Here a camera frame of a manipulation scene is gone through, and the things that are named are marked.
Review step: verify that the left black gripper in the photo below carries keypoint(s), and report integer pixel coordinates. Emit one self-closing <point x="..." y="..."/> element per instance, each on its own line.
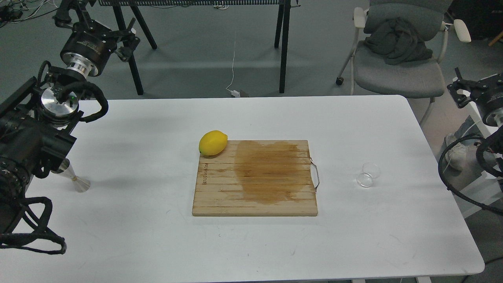
<point x="95" y="45"/>

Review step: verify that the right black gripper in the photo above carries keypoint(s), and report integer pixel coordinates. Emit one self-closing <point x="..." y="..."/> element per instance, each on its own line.
<point x="489" y="99"/>

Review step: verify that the small clear glass cup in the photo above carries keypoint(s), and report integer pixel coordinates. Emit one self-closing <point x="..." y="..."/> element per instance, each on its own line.
<point x="369" y="173"/>

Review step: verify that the steel double jigger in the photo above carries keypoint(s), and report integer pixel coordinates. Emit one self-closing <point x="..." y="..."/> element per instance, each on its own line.
<point x="66" y="170"/>

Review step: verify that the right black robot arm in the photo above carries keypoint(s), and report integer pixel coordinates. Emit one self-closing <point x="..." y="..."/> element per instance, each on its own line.
<point x="491" y="144"/>

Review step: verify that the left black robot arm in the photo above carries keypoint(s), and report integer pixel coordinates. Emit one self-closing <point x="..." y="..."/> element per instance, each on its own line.
<point x="38" y="118"/>

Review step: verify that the grey office chair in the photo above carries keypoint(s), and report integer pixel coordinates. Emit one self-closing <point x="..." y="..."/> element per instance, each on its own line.
<point x="411" y="80"/>

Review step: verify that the person in jeans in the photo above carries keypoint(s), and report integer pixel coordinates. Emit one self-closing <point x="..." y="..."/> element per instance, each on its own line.
<point x="456" y="156"/>

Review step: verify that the dark grey cloth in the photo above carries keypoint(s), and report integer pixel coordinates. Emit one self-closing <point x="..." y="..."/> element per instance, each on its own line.
<point x="397" y="41"/>

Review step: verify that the white side table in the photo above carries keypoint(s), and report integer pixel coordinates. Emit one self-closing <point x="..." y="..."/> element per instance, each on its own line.
<point x="482" y="189"/>

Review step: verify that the yellow lemon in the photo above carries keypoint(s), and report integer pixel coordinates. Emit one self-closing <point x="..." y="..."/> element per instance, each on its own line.
<point x="212" y="143"/>

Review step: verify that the wooden cutting board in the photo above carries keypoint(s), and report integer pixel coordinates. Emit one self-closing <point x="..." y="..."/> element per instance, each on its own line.
<point x="256" y="178"/>

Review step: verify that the black metal table frame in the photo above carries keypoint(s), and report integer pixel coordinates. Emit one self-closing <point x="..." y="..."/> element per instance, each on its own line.
<point x="194" y="34"/>

